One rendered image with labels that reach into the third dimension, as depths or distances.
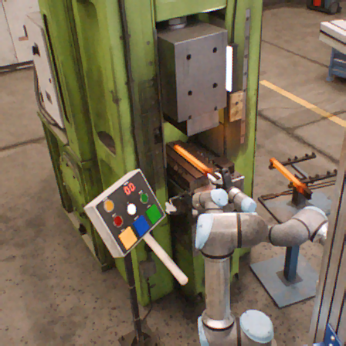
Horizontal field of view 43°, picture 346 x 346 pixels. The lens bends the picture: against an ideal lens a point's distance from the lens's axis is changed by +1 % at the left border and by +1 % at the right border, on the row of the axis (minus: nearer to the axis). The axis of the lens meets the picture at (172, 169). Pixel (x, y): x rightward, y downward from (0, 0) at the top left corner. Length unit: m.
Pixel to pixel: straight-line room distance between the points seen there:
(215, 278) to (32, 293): 2.04
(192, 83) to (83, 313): 1.74
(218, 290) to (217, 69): 1.13
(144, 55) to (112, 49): 0.17
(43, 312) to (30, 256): 0.58
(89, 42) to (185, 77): 0.59
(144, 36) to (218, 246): 1.10
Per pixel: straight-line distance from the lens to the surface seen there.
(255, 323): 1.70
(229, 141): 2.69
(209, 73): 2.22
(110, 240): 2.05
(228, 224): 1.45
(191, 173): 2.49
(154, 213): 2.19
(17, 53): 7.39
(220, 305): 1.61
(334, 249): 1.28
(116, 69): 2.12
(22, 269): 3.57
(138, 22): 2.11
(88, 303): 3.20
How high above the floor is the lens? 2.39
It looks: 34 degrees down
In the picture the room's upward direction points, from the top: 4 degrees counter-clockwise
